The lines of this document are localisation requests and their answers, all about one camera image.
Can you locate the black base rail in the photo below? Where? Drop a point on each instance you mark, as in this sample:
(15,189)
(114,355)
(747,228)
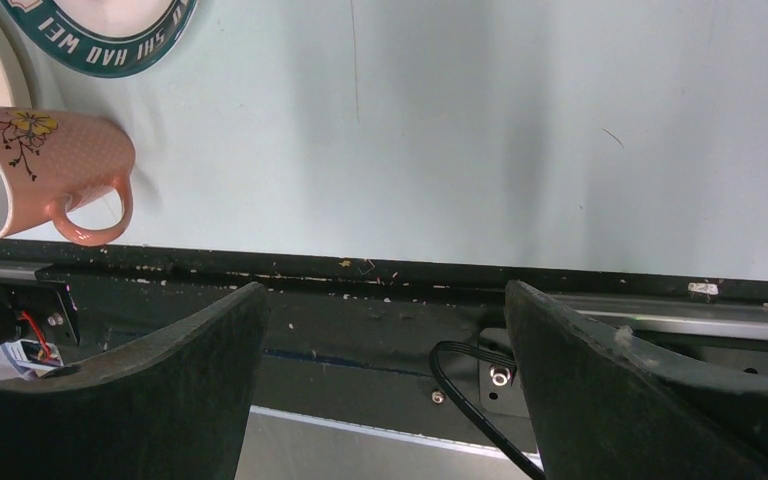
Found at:
(405,346)

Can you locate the patterned rim white plate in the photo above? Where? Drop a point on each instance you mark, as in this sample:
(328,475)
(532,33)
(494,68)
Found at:
(103,38)

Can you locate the pink ceramic mug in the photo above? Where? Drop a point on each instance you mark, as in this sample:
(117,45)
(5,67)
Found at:
(54,162)

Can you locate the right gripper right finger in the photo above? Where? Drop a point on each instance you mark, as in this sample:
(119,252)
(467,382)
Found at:
(605,405)

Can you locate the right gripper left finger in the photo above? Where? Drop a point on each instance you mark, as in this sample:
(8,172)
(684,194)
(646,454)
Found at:
(173,404)

